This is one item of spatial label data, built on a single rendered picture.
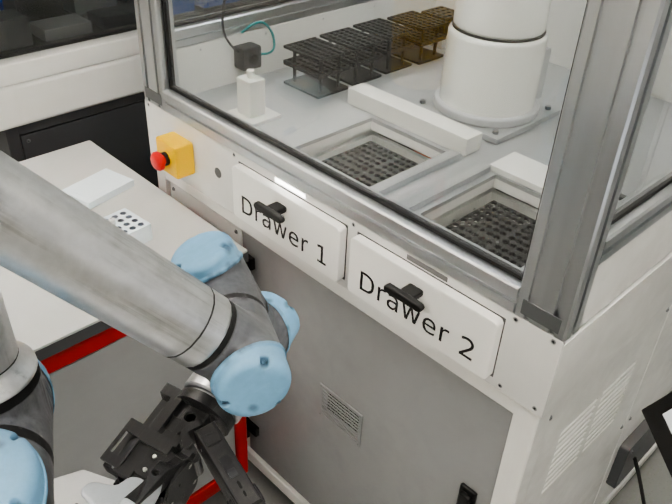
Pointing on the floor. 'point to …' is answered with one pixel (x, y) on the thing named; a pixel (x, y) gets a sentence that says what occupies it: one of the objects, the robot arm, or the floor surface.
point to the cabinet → (429, 404)
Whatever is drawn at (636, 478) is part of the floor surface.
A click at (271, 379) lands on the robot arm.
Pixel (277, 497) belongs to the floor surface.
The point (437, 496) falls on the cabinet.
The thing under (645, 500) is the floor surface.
